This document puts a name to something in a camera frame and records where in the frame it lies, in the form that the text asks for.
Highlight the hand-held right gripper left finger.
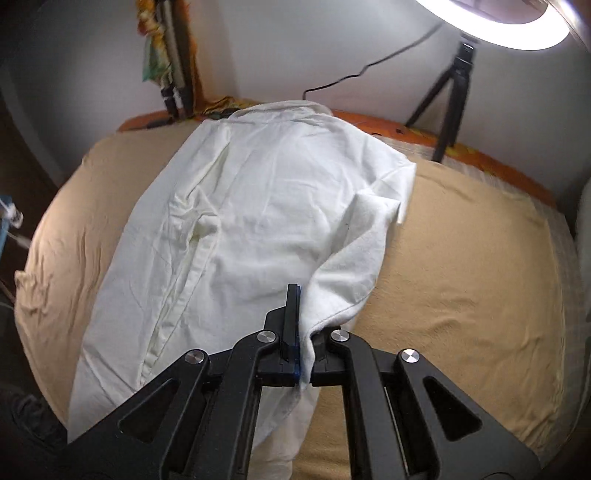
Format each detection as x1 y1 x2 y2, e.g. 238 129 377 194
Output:
67 284 304 480

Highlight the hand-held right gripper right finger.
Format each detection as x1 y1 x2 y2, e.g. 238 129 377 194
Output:
310 326 541 480

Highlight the white shirt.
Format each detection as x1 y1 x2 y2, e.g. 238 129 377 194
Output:
67 99 419 480

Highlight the beige bed sheet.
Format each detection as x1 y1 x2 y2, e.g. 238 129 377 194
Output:
14 129 578 480

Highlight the white gooseneck clamp lamp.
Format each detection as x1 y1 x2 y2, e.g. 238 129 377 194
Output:
0 196 24 228

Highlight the black light cable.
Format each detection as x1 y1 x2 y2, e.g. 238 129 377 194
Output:
302 21 441 100

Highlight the white lamp cable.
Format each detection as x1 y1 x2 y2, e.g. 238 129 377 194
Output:
0 230 34 247

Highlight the black ring light tripod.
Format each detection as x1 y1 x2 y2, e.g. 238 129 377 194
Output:
404 39 478 163

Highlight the white ring light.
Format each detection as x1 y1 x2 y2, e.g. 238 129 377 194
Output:
416 0 575 51

